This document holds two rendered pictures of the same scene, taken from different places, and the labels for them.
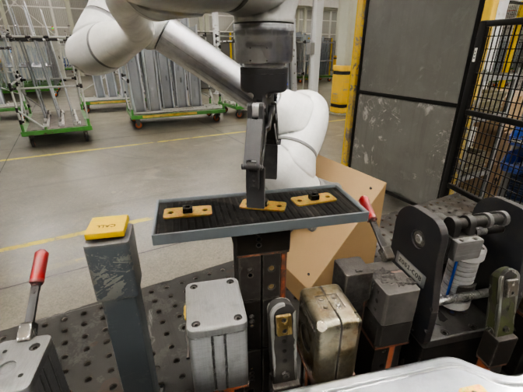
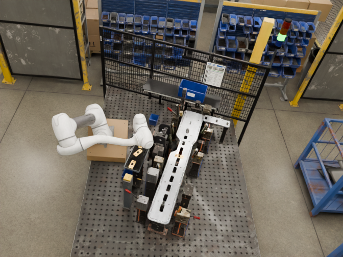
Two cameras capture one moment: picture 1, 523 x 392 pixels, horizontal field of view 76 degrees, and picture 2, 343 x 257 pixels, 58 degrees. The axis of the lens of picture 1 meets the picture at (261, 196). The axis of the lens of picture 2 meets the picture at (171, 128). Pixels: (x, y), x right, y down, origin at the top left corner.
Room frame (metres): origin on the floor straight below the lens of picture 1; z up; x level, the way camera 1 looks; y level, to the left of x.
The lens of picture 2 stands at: (-0.32, 1.49, 3.30)
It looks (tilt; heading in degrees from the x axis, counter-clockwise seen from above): 46 degrees down; 292
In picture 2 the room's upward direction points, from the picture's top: 9 degrees clockwise
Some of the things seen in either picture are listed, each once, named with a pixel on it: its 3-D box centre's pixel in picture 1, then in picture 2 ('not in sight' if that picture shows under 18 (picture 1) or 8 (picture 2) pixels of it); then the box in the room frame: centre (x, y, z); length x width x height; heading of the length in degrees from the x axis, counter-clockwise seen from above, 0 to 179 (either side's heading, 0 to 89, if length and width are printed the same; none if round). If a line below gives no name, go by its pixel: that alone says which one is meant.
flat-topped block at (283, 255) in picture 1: (259, 308); (137, 169); (0.55, 0.00, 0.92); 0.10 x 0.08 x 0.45; 103
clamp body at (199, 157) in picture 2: not in sight; (195, 164); (0.11, -0.39, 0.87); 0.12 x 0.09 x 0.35; 13
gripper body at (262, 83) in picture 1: (263, 96); not in sight; (0.56, 0.00, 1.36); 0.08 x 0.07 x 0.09; 169
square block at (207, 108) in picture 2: not in sight; (204, 118); (0.31, -1.04, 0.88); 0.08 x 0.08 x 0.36; 13
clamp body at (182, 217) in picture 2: not in sight; (181, 222); (-0.04, 0.24, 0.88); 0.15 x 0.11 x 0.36; 13
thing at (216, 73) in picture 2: not in sight; (214, 74); (0.40, -1.31, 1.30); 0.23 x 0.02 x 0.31; 13
